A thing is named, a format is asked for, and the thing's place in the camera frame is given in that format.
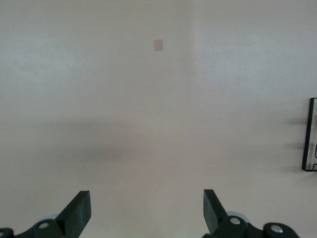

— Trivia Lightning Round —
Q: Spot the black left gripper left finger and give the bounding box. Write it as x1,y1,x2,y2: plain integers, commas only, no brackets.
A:
0,190,92,238

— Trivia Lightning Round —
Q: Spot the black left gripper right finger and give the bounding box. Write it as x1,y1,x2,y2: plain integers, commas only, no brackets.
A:
203,188,302,238

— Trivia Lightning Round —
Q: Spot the black wire cup holder rack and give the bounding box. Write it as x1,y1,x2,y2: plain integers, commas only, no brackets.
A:
301,97,317,173

